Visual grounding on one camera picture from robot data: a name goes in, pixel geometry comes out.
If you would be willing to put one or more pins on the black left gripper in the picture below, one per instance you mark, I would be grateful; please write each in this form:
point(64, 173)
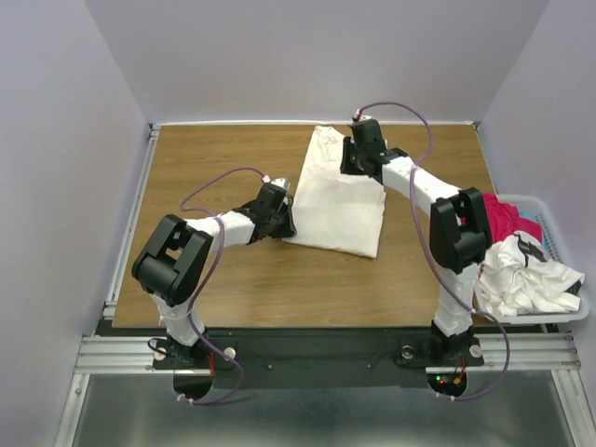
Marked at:
point(289, 229)

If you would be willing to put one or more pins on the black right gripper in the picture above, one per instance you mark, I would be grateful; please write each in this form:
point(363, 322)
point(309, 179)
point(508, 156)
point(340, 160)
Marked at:
point(345, 167)

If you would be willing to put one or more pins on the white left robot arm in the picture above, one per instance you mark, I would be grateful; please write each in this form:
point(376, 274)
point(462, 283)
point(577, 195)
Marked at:
point(181, 255)

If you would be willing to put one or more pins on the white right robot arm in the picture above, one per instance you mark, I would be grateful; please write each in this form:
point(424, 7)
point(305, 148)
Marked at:
point(451, 223)

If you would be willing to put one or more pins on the red t shirt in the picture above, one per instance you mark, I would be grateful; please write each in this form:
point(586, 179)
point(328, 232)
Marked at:
point(505, 219)

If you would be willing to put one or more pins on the white plastic laundry basket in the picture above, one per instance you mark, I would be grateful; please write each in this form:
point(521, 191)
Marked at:
point(551, 244)

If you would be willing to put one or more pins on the white printed t shirt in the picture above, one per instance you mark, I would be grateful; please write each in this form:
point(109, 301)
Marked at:
point(518, 277)

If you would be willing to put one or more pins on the electronics board with leds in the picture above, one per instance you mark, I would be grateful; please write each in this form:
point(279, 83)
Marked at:
point(457, 379)

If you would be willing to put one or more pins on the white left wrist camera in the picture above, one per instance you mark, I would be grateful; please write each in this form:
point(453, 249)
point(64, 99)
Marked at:
point(281, 182)

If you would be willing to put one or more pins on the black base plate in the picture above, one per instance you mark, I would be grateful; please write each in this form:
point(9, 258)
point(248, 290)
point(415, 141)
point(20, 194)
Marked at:
point(284, 358)

